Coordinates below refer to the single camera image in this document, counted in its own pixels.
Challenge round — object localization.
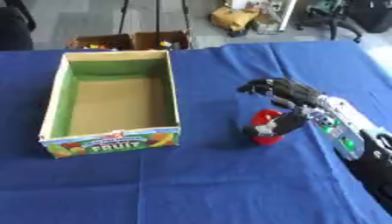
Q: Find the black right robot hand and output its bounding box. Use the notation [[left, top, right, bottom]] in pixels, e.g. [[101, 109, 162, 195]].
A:
[[235, 77, 326, 137]]

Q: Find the red toy apple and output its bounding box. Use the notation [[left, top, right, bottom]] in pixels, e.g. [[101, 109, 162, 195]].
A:
[[248, 108, 285, 146]]

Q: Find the brown cardboard box with toys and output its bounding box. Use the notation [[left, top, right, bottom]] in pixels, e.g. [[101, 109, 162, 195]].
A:
[[133, 30, 193, 51], [66, 33, 137, 51]]

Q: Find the cardboard box with green inside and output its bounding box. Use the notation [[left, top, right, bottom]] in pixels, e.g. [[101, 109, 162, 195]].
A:
[[38, 49, 183, 159]]

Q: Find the white board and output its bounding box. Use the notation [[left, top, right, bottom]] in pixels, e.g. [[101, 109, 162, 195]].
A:
[[276, 0, 299, 32]]

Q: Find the black office chair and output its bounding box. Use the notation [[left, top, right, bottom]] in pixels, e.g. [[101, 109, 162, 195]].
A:
[[0, 0, 39, 51], [294, 0, 365, 44]]

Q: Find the black tripod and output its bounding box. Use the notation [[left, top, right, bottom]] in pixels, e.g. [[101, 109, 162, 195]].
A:
[[116, 0, 193, 45]]

